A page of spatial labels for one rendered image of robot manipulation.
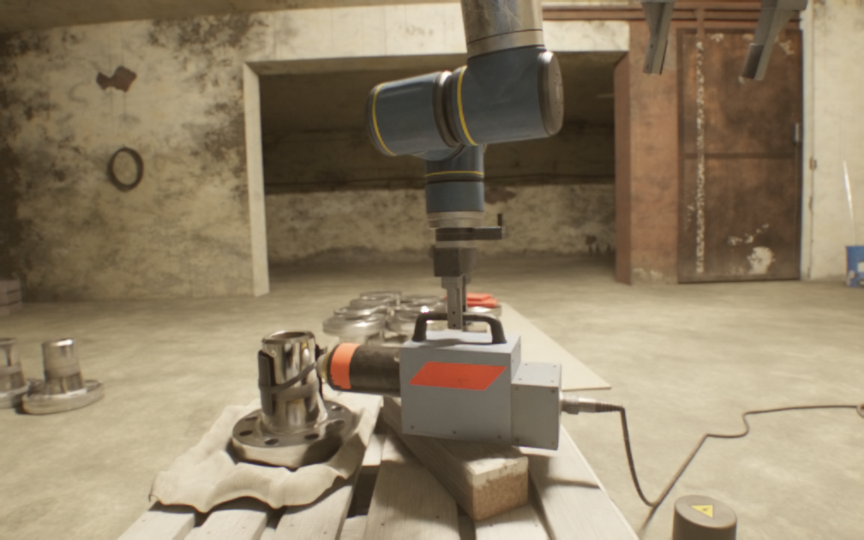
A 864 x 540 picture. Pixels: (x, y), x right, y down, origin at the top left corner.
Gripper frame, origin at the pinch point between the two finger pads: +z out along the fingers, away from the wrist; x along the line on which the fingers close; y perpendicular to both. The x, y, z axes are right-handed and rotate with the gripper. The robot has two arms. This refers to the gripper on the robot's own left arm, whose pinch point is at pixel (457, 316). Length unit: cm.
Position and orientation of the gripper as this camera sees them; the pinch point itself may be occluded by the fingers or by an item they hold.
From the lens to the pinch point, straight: 84.8
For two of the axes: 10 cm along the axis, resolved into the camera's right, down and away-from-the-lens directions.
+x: -3.1, 0.8, -9.5
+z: 0.3, 10.0, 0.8
